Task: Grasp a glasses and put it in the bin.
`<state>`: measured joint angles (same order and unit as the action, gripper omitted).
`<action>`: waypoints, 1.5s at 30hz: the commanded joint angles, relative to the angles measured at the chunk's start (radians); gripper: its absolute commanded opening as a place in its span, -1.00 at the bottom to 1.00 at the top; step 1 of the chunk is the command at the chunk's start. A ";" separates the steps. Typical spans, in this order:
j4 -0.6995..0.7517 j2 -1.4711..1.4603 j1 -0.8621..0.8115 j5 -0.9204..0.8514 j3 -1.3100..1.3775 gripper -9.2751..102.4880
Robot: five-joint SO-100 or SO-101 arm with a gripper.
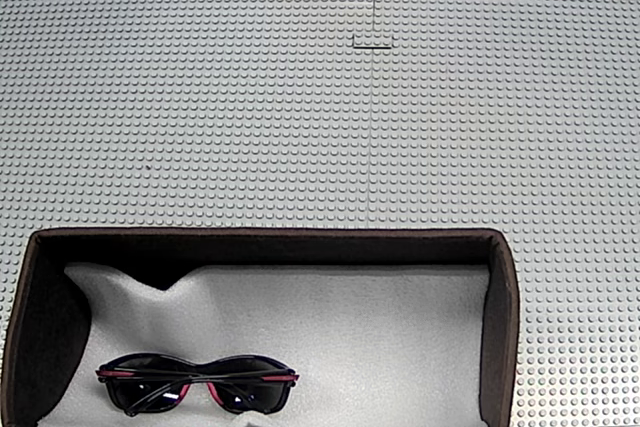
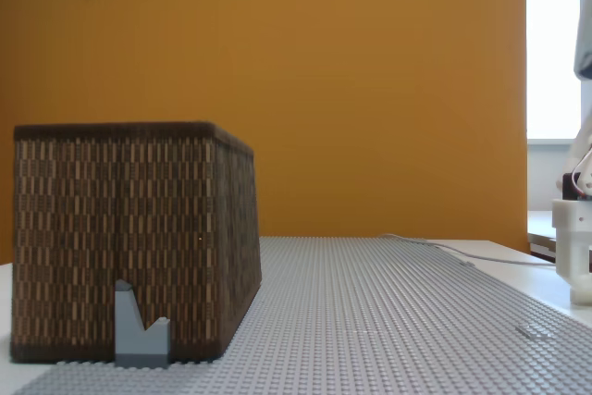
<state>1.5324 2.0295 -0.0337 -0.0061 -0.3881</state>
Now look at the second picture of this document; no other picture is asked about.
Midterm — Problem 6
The brown woven bin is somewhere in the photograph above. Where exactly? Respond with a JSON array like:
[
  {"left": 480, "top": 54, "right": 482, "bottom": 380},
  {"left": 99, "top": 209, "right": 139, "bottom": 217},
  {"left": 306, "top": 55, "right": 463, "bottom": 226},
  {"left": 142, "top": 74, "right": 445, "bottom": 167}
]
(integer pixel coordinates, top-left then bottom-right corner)
[{"left": 9, "top": 120, "right": 264, "bottom": 365}]

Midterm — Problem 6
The grey studded baseplate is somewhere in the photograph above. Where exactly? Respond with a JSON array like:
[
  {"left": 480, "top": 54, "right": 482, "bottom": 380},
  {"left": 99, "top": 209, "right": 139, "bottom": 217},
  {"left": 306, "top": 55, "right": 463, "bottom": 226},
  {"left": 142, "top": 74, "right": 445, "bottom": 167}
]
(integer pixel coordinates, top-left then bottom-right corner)
[{"left": 12, "top": 234, "right": 592, "bottom": 395}]

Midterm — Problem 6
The white window sill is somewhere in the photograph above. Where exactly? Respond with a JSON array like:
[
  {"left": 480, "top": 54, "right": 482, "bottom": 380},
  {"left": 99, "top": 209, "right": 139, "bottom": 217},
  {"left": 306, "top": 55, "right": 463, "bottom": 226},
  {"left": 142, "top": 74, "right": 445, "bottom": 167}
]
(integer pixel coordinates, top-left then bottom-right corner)
[{"left": 526, "top": 136, "right": 579, "bottom": 150}]

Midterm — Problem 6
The small clear flat brick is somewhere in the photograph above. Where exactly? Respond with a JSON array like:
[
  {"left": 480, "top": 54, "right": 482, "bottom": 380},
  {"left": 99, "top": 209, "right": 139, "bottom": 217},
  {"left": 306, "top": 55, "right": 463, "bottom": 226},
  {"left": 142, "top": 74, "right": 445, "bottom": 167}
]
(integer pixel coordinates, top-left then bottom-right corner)
[{"left": 514, "top": 322, "right": 552, "bottom": 341}]

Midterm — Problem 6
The white table cable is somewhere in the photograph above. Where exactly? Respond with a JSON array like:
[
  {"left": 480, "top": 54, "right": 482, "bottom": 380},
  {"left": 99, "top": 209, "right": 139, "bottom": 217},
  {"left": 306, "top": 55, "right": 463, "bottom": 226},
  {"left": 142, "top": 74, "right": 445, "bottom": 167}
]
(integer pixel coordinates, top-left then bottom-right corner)
[{"left": 382, "top": 233, "right": 557, "bottom": 267}]

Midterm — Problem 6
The grey brick bracket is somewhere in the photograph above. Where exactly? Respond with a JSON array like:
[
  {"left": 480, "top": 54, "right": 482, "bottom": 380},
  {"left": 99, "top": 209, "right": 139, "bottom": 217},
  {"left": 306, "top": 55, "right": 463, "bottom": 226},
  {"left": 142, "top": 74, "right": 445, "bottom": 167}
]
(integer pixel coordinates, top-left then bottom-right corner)
[{"left": 113, "top": 278, "right": 171, "bottom": 370}]

